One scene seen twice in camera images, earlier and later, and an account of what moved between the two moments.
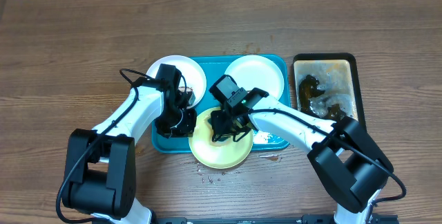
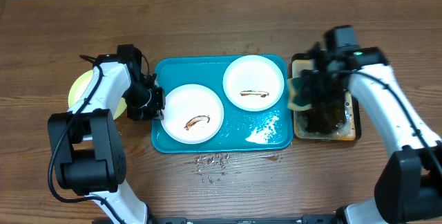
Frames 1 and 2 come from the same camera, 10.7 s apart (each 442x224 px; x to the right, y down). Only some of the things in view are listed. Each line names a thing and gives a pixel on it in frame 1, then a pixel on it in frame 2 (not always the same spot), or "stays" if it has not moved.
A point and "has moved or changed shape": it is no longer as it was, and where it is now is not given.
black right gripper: [222, 119] -> [315, 98]
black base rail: [306, 219] stays
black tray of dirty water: [326, 86] stays
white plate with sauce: [191, 75] has moved or changed shape
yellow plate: [225, 153] -> [80, 88]
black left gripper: [185, 131] -> [154, 113]
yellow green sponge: [219, 137] -> [299, 95]
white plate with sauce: [253, 71] stays
